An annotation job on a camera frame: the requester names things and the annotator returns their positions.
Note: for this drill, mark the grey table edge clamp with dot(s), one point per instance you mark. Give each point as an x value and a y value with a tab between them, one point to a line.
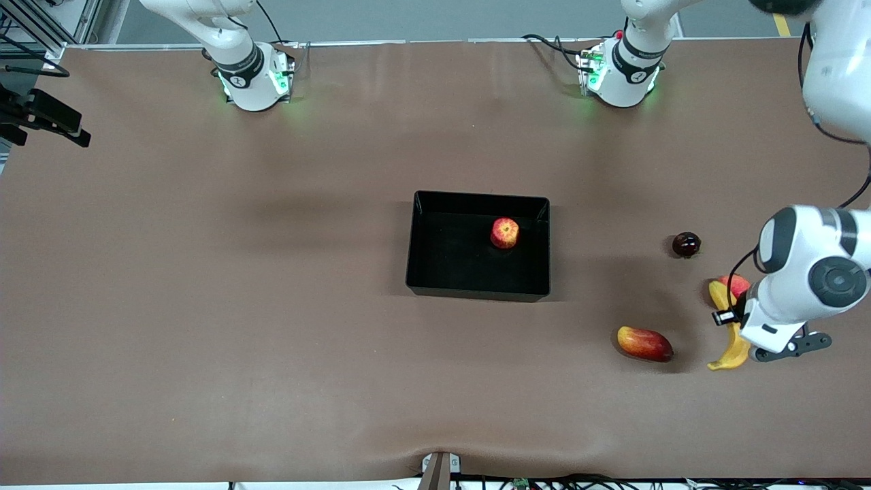
440	469

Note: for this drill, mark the aluminium frame profile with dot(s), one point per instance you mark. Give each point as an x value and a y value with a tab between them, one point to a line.
41	24

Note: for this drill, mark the dark red plum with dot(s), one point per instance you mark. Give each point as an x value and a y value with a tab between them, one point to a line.
686	244

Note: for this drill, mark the red yellow apple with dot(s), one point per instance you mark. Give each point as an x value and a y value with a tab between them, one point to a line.
505	233

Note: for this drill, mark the red yellow mango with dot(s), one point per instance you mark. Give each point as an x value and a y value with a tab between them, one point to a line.
644	343

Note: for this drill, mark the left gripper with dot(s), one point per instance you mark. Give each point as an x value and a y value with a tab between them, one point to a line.
740	304

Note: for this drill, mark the black plastic box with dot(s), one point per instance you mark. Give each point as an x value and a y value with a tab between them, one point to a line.
476	248

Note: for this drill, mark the yellow banana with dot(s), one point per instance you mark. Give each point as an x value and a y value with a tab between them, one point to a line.
733	354

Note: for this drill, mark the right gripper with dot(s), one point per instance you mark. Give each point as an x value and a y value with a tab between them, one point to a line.
27	111

